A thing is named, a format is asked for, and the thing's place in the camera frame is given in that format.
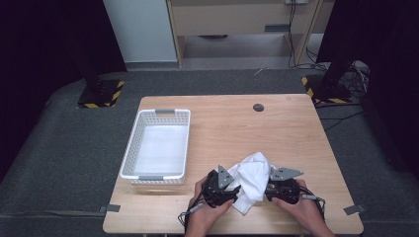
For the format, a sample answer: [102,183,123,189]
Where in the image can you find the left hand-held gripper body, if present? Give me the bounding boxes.
[201,164,235,209]

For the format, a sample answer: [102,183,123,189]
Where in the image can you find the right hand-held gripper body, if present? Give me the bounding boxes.
[264,167,304,205]

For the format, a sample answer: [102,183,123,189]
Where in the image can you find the white printed t-shirt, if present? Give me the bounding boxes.
[226,151,275,216]

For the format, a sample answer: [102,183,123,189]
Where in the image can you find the white plastic basket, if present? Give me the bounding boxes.
[119,108,192,186]

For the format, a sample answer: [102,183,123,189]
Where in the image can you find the person's left hand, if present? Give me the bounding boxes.
[186,177,235,233]

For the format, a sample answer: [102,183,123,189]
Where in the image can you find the person's right hand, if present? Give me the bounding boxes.
[271,179,327,231]

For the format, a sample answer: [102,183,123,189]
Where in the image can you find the grey tape piece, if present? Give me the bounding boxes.
[344,203,366,215]
[98,203,122,214]

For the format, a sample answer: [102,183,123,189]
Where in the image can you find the black stand with striped base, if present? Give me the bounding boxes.
[300,58,353,106]
[76,73,126,110]

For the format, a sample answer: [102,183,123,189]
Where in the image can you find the light wooden desk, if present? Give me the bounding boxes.
[166,0,325,67]

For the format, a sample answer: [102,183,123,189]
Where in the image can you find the white panel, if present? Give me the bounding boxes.
[103,0,179,63]

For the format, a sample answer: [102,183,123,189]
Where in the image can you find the dark curtain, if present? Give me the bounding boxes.
[315,0,419,181]

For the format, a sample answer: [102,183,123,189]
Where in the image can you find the left hand-held gripper cable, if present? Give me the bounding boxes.
[177,194,206,231]

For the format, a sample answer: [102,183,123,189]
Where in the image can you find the hand-held gripper cable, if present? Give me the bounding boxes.
[297,186,327,222]
[177,194,206,231]

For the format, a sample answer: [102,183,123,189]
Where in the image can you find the right hand-held gripper cable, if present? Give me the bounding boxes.
[297,186,327,222]

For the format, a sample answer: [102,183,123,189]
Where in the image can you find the black floor cable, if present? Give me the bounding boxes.
[318,111,366,131]
[314,102,363,109]

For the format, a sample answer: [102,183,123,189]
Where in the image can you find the tangled cable bundle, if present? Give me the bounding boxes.
[342,59,372,100]

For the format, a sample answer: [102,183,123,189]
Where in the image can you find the black hanging cables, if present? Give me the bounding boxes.
[287,0,330,71]

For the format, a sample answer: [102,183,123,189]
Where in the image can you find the grey drawer handle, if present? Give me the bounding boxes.
[264,24,291,33]

